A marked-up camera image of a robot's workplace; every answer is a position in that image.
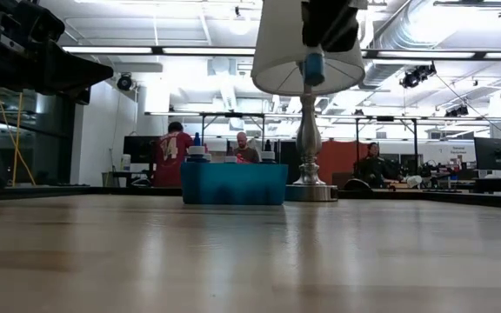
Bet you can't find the orange room partition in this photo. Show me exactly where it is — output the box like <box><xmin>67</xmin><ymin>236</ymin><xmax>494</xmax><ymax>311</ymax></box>
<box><xmin>318</xmin><ymin>139</ymin><xmax>371</xmax><ymax>186</ymax></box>

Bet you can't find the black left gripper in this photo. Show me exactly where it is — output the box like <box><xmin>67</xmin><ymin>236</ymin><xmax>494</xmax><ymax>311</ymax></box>
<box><xmin>0</xmin><ymin>0</ymin><xmax>115</xmax><ymax>107</ymax></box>

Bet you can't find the yellow extension cable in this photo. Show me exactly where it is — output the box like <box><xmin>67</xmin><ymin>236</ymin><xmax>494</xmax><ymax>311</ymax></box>
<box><xmin>0</xmin><ymin>86</ymin><xmax>37</xmax><ymax>186</ymax></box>

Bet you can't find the large black food coloring bottle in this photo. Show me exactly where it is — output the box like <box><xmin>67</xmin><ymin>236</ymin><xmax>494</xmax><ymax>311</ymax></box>
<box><xmin>260</xmin><ymin>139</ymin><xmax>277</xmax><ymax>164</ymax></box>

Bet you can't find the black background gantry frame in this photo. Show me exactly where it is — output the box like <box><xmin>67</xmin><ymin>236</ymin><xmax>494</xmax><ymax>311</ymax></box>
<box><xmin>354</xmin><ymin>115</ymin><xmax>419</xmax><ymax>163</ymax></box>
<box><xmin>199</xmin><ymin>111</ymin><xmax>266</xmax><ymax>164</ymax></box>

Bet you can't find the person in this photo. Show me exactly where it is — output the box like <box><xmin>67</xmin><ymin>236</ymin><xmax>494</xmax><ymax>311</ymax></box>
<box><xmin>353</xmin><ymin>142</ymin><xmax>402</xmax><ymax>189</ymax></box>
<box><xmin>232</xmin><ymin>131</ymin><xmax>261</xmax><ymax>164</ymax></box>
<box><xmin>152</xmin><ymin>121</ymin><xmax>195</xmax><ymax>188</ymax></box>

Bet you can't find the black ceiling track light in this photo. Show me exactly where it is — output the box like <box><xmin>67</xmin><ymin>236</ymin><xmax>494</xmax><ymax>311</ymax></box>
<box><xmin>444</xmin><ymin>103</ymin><xmax>470</xmax><ymax>118</ymax></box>
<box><xmin>399</xmin><ymin>62</ymin><xmax>438</xmax><ymax>90</ymax></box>

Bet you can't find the blue plastic bin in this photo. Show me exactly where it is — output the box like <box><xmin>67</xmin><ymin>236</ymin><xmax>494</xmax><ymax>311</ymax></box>
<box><xmin>180</xmin><ymin>162</ymin><xmax>290</xmax><ymax>206</ymax></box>

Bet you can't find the black computer monitor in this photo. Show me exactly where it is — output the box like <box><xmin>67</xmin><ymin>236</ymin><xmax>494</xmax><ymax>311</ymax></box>
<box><xmin>123</xmin><ymin>135</ymin><xmax>160</xmax><ymax>165</ymax></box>
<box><xmin>473</xmin><ymin>137</ymin><xmax>501</xmax><ymax>171</ymax></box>

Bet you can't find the black round ceiling spotlight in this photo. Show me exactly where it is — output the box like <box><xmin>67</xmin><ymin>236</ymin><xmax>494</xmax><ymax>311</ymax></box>
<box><xmin>116</xmin><ymin>72</ymin><xmax>134</xmax><ymax>91</ymax></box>

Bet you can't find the long ceiling light strip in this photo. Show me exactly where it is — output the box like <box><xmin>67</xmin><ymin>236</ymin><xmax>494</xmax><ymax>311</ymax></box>
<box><xmin>61</xmin><ymin>45</ymin><xmax>256</xmax><ymax>57</ymax></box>
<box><xmin>362</xmin><ymin>50</ymin><xmax>501</xmax><ymax>61</ymax></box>

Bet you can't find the black dome object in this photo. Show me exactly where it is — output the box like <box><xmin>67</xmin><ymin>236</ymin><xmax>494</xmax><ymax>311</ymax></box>
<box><xmin>343</xmin><ymin>177</ymin><xmax>371</xmax><ymax>192</ymax></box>

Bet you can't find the white shade silver table lamp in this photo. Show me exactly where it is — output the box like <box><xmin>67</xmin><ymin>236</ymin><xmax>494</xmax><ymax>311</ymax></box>
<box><xmin>250</xmin><ymin>0</ymin><xmax>367</xmax><ymax>203</ymax></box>

